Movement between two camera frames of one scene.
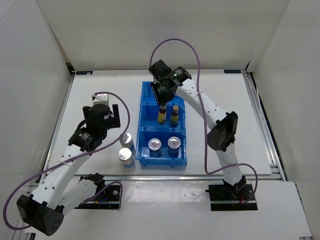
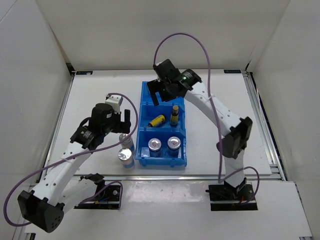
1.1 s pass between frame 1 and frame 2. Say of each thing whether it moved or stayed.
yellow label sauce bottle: stayed
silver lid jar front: stayed
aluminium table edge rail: stayed
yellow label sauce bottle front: moved
